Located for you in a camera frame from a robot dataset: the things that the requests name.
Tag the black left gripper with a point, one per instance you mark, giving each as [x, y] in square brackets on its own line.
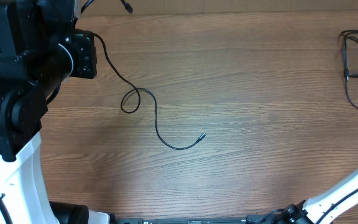
[84, 46]

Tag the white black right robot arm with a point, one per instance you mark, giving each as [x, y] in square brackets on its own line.
[326, 207]

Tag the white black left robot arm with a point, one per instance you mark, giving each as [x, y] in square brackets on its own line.
[39, 49]

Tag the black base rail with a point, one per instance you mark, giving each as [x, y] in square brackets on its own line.
[250, 219]

